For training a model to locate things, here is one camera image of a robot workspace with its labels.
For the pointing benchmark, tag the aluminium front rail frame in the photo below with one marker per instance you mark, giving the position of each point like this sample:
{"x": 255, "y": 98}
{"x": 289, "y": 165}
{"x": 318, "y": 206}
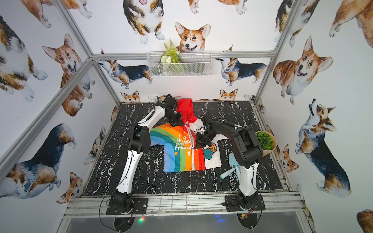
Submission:
{"x": 184, "y": 204}

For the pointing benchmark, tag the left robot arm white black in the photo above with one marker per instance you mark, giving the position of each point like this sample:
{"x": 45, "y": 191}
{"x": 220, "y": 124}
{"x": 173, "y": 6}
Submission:
{"x": 139, "y": 142}

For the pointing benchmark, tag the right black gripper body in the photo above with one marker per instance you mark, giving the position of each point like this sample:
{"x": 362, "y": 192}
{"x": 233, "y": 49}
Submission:
{"x": 204, "y": 139}

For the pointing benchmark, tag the rainbow kids hooded jacket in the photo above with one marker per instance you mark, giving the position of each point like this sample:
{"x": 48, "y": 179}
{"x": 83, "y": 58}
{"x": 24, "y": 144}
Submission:
{"x": 179, "y": 143}

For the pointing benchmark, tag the white wire wall basket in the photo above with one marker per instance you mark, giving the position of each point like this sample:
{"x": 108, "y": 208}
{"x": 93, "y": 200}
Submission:
{"x": 193, "y": 64}

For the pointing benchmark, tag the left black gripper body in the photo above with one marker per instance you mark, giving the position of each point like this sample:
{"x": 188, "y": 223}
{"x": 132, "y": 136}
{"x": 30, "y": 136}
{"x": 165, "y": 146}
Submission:
{"x": 176, "y": 117}

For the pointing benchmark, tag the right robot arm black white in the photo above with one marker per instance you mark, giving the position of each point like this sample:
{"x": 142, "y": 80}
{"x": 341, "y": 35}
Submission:
{"x": 247, "y": 152}

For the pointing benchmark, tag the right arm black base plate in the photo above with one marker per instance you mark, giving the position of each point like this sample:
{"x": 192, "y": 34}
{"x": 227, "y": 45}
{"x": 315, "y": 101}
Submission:
{"x": 235, "y": 203}

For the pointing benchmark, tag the light blue toy shovel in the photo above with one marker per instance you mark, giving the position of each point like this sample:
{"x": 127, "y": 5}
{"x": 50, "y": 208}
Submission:
{"x": 235, "y": 167}

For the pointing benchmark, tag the beige pot green plant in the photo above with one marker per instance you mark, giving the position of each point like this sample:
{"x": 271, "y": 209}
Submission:
{"x": 267, "y": 142}

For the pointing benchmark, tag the green fern with white flower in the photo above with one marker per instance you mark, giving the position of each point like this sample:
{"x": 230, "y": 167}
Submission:
{"x": 170, "y": 59}

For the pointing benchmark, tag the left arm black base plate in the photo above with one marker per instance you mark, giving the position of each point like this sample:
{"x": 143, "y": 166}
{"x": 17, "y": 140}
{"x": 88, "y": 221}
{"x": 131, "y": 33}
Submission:
{"x": 138, "y": 205}

